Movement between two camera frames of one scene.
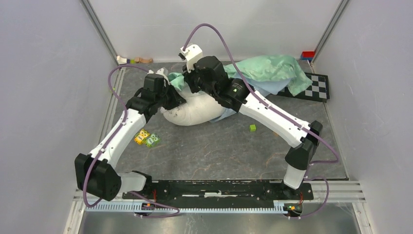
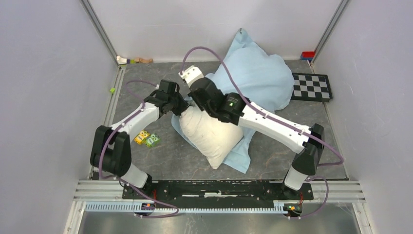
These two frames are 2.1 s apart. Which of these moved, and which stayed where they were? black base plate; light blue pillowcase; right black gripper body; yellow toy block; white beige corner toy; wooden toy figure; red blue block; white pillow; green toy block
Moved: white pillow; right black gripper body; light blue pillowcase
Stayed: yellow toy block; wooden toy figure; red blue block; white beige corner toy; green toy block; black base plate
